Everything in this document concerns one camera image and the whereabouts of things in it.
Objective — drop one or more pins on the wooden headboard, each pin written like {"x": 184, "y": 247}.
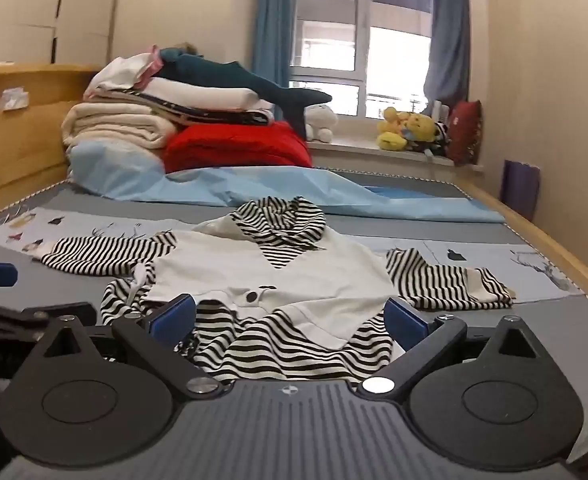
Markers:
{"x": 18, "y": 150}

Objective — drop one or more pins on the purple bag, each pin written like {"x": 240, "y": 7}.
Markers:
{"x": 520, "y": 190}

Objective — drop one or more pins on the dark patterned folded blanket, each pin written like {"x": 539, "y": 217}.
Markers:
{"x": 223, "y": 118}

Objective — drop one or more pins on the pink cloth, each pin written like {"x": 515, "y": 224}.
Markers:
{"x": 152, "y": 62}

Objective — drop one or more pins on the black white striped small garment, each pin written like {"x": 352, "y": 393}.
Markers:
{"x": 274, "y": 272}

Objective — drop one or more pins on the black white plush toy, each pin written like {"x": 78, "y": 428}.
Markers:
{"x": 440, "y": 137}

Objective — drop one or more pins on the brown plush toy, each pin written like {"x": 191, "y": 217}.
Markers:
{"x": 188, "y": 48}

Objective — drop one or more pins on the tissue pack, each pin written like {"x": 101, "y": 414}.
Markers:
{"x": 9, "y": 100}

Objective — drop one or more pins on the light blue sheet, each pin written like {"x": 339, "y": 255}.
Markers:
{"x": 198, "y": 185}

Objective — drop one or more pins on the red pillow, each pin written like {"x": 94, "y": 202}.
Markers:
{"x": 466, "y": 132}

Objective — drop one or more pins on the wooden bed side rail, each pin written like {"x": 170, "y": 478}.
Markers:
{"x": 564, "y": 255}

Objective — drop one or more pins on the dark teal shark plush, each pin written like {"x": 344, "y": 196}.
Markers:
{"x": 208, "y": 70}

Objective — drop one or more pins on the window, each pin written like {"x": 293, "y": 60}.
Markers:
{"x": 359, "y": 40}

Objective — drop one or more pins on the cream wardrobe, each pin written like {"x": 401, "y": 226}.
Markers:
{"x": 33, "y": 5}

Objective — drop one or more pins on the red quilt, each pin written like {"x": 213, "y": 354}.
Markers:
{"x": 233, "y": 150}

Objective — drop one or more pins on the yellow bear plush toy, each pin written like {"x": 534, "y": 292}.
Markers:
{"x": 421, "y": 130}

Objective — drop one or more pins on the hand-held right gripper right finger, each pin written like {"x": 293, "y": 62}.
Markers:
{"x": 405, "y": 321}

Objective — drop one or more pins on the white folded blanket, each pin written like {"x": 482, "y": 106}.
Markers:
{"x": 198, "y": 92}

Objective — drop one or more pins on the blue curtain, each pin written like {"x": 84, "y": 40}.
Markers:
{"x": 271, "y": 25}
{"x": 449, "y": 30}

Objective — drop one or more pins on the yellow duck plush toy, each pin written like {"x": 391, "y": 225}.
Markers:
{"x": 391, "y": 132}

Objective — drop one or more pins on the white folded cloth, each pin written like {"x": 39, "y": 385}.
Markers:
{"x": 118, "y": 72}

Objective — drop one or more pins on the window sill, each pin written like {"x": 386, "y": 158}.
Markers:
{"x": 354, "y": 149}

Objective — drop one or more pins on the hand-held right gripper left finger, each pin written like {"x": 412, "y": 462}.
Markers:
{"x": 171, "y": 317}

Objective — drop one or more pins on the white plastic object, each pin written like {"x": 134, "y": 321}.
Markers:
{"x": 440, "y": 110}

